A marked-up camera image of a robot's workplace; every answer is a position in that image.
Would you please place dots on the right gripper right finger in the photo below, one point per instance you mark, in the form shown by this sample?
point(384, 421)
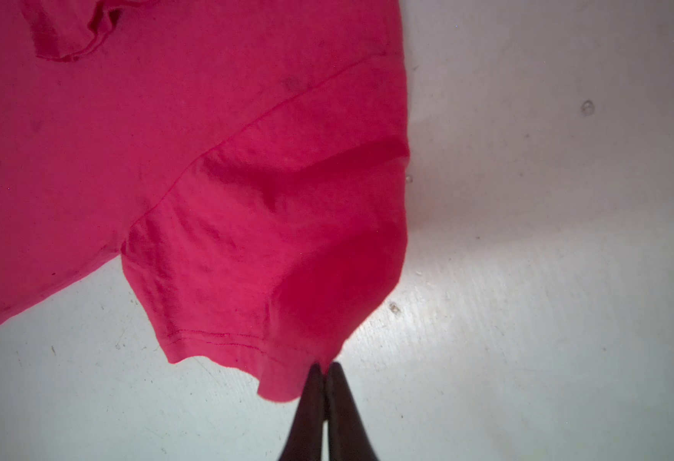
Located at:
point(347, 437)

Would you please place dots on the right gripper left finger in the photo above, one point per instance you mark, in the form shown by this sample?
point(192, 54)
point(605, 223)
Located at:
point(305, 438)

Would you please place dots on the magenta t shirt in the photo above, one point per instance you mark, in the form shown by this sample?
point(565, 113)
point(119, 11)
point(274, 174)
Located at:
point(245, 160)

